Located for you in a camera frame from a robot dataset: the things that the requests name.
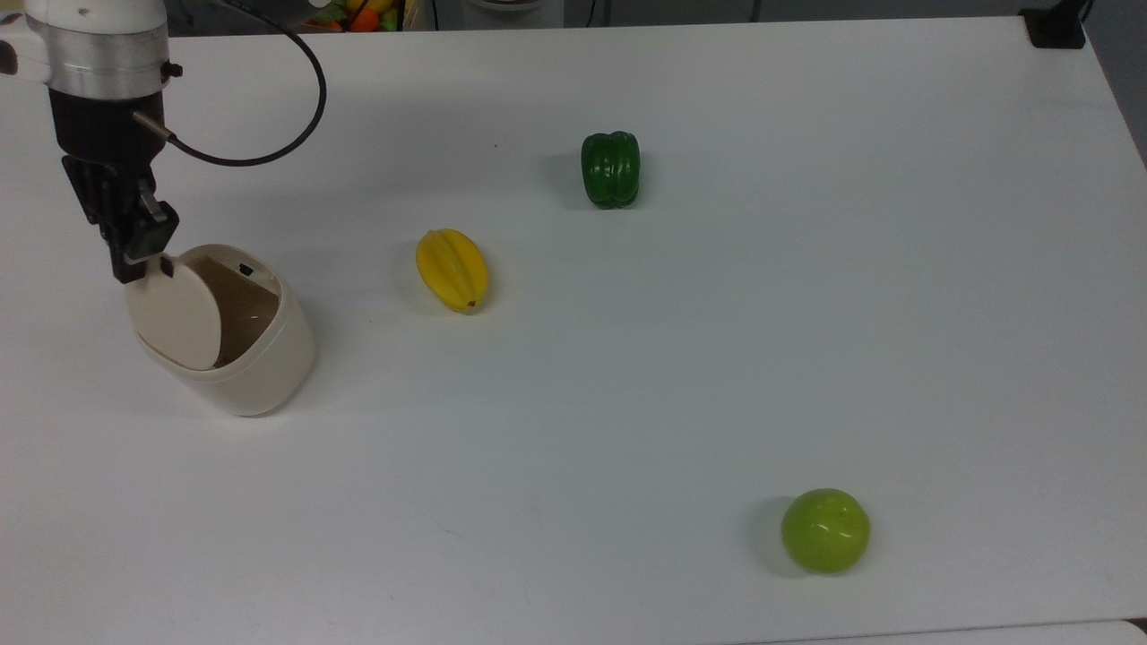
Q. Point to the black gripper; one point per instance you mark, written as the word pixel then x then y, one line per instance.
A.
pixel 103 134

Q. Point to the cream garbage bin with lid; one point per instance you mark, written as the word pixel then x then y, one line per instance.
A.
pixel 260 358

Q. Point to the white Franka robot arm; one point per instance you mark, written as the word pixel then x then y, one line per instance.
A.
pixel 99 40

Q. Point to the yellow toy starfruit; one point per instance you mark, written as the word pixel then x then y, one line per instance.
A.
pixel 452 269

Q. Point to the basket of toy fruit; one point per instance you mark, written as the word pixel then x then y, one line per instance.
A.
pixel 358 16

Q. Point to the dark green toy bell pepper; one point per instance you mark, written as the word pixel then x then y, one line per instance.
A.
pixel 610 170

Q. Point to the light green toy apple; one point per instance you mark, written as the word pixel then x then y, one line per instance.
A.
pixel 824 530

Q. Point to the black camera stand clamp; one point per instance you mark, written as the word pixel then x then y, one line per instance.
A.
pixel 1056 27

